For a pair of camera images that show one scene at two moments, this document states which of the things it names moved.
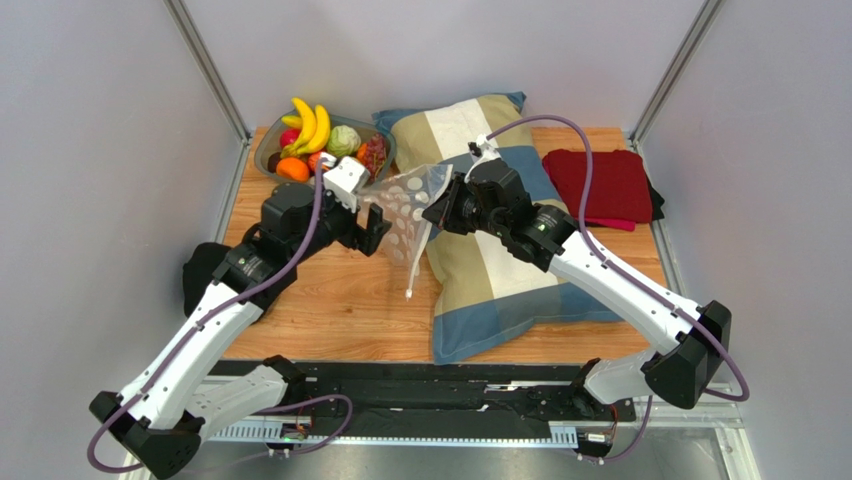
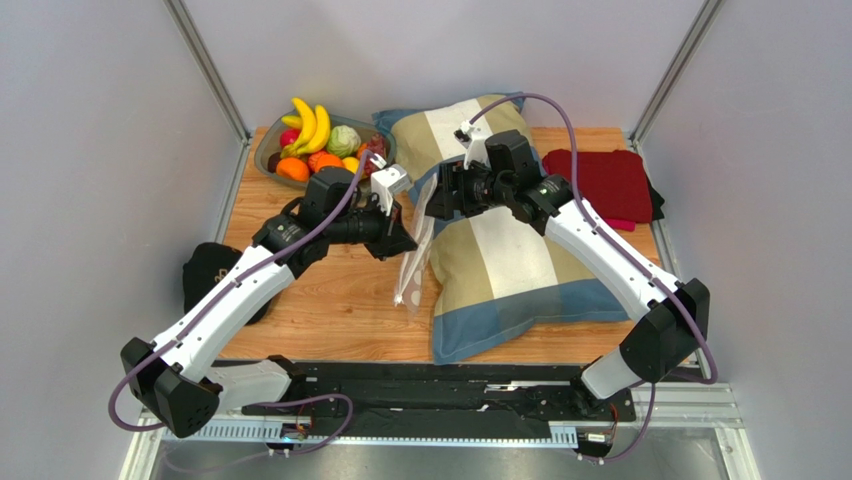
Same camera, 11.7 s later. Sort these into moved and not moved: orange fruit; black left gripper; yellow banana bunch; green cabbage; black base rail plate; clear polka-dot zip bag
Moved: black left gripper; clear polka-dot zip bag
Not moved: orange fruit; yellow banana bunch; green cabbage; black base rail plate
